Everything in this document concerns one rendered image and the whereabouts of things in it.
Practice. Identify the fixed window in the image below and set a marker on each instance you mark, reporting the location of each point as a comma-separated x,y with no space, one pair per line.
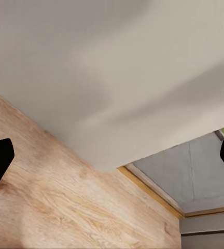
186,179

